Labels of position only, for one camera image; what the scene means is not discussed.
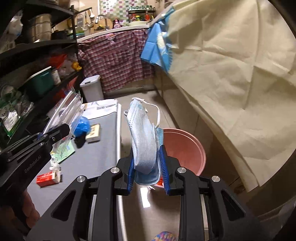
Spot green snack wrapper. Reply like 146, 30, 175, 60
50, 141, 75, 166

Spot blue plastic bag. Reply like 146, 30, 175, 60
71, 116, 91, 137

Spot clear plastic blister package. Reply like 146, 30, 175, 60
43, 88, 84, 151

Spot cream drink carton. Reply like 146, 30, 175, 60
86, 123, 101, 143

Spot light blue face mask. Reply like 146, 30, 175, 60
124, 97, 164, 185

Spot white lidded trash bin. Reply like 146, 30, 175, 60
80, 75, 104, 102

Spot person's left hand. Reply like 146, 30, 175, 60
1, 190, 40, 240

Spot small black cup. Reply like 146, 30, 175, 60
74, 135, 86, 149

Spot pink plastic basin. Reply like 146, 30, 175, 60
161, 128, 206, 190

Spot red white small box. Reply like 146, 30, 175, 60
36, 171, 61, 188

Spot green storage box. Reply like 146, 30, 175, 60
23, 66, 55, 95

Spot green white food bag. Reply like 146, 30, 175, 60
1, 85, 34, 138

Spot white jar on shelf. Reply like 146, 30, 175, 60
52, 69, 61, 85

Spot yellow toy on shelf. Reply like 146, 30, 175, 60
71, 61, 82, 71

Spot red plaid shirt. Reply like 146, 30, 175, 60
78, 29, 154, 93

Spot steel pot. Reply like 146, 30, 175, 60
27, 14, 52, 43

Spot chrome faucet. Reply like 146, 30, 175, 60
94, 15, 110, 31

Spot blue patterned cloth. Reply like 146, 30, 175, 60
140, 7, 175, 73

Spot black metal shelf rack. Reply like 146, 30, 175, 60
0, 0, 93, 149

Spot cream tablecloth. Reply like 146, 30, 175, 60
154, 1, 295, 191

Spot black dish rack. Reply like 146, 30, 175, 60
128, 6, 156, 22

